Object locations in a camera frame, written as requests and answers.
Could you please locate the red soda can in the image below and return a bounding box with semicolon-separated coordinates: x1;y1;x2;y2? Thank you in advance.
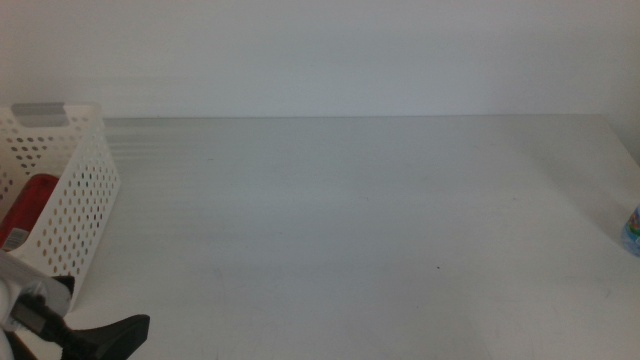
0;173;60;252

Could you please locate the clear water bottle blue cap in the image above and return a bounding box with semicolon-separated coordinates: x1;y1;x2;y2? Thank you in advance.
621;204;640;259

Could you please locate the white perforated plastic basket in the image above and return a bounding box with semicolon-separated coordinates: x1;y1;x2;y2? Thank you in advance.
0;103;122;314

